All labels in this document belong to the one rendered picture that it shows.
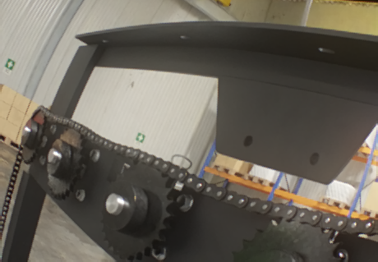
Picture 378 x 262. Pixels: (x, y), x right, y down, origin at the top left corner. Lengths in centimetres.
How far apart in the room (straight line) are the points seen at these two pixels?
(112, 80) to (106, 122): 114
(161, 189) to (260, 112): 17
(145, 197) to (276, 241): 24
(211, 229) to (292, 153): 15
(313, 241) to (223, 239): 18
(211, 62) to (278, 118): 21
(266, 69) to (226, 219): 24
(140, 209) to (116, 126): 1153
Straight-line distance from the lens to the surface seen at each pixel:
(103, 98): 1180
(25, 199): 118
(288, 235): 44
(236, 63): 71
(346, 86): 56
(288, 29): 55
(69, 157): 85
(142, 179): 63
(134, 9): 1213
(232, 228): 55
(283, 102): 60
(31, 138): 112
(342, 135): 52
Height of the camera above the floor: 93
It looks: 7 degrees up
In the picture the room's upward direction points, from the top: 24 degrees clockwise
